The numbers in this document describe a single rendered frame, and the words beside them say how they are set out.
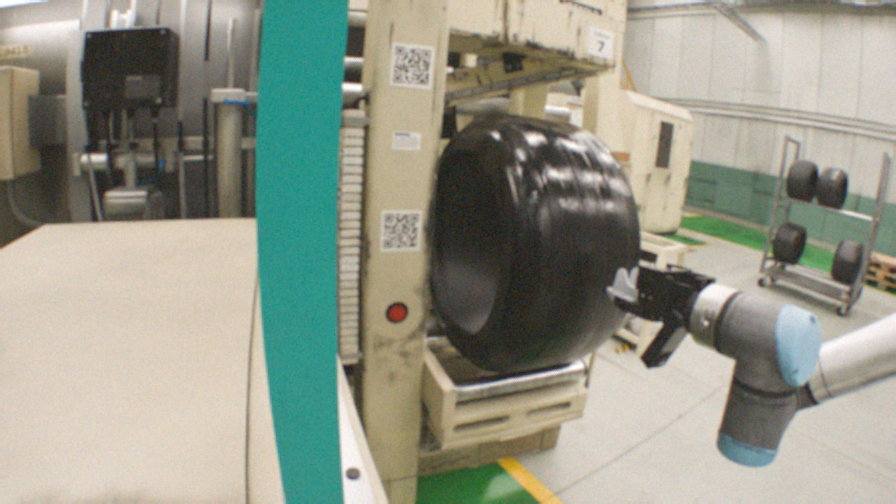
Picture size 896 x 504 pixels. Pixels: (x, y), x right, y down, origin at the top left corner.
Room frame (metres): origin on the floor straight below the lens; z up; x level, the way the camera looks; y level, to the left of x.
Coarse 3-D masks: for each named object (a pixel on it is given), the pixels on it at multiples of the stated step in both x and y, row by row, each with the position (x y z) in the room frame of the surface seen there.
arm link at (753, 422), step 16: (736, 384) 0.41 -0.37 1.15; (736, 400) 0.41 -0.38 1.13; (752, 400) 0.39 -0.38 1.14; (768, 400) 0.37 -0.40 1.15; (784, 400) 0.37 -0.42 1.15; (736, 416) 0.40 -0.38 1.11; (752, 416) 0.38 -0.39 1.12; (768, 416) 0.37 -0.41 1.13; (784, 416) 0.37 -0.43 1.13; (720, 432) 0.41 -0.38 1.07; (736, 432) 0.39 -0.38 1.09; (752, 432) 0.37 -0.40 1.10; (768, 432) 0.36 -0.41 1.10; (720, 448) 0.41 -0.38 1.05; (736, 448) 0.38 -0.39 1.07; (752, 448) 0.37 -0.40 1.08; (768, 448) 0.36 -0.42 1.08; (752, 464) 0.36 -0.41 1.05; (768, 464) 0.36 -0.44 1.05
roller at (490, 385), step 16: (544, 368) 0.84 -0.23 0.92; (560, 368) 0.85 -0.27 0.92; (576, 368) 0.86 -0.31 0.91; (464, 384) 0.76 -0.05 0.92; (480, 384) 0.77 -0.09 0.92; (496, 384) 0.78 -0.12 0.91; (512, 384) 0.79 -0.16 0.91; (528, 384) 0.80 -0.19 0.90; (544, 384) 0.82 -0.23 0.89; (464, 400) 0.75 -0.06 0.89
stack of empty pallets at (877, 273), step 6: (870, 258) 5.20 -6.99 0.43; (876, 258) 5.22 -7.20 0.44; (894, 258) 5.47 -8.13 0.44; (870, 264) 5.36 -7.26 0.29; (876, 264) 5.44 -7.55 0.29; (882, 264) 5.02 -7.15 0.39; (888, 264) 4.92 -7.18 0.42; (870, 270) 5.55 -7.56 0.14; (876, 270) 5.06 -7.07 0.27; (882, 270) 4.98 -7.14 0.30; (888, 270) 5.18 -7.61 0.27; (894, 270) 5.12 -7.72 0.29; (870, 276) 5.19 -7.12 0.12; (876, 276) 5.04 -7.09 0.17; (882, 276) 4.95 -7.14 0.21; (894, 276) 4.76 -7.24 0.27; (882, 282) 4.92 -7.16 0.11; (888, 282) 4.91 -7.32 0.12; (882, 288) 4.90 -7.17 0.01
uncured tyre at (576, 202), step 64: (512, 128) 0.82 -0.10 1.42; (576, 128) 0.90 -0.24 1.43; (448, 192) 1.16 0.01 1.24; (512, 192) 0.73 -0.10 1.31; (576, 192) 0.73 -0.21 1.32; (448, 256) 1.16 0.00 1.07; (512, 256) 0.71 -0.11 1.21; (576, 256) 0.69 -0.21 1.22; (448, 320) 0.94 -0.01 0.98; (512, 320) 0.69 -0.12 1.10; (576, 320) 0.70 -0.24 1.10
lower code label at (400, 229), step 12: (384, 216) 0.76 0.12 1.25; (396, 216) 0.76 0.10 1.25; (408, 216) 0.77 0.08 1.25; (420, 216) 0.78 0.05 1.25; (384, 228) 0.76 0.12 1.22; (396, 228) 0.77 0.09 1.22; (408, 228) 0.77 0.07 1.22; (420, 228) 0.78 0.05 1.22; (384, 240) 0.76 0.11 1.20; (396, 240) 0.77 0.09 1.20; (408, 240) 0.77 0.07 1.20
